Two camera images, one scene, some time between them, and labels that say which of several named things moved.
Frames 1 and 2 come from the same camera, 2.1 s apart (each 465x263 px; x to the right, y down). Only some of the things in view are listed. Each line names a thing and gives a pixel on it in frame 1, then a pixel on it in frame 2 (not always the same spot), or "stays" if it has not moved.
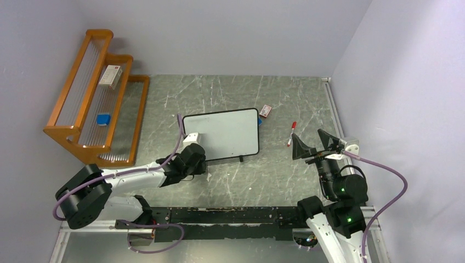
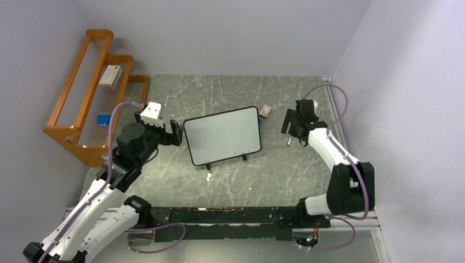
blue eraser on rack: (103, 119) stays
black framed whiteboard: (226, 134) stays
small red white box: (265, 111) stays
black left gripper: (202, 167) to (174, 137)
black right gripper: (324, 138) to (290, 117)
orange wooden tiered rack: (98, 113) stays
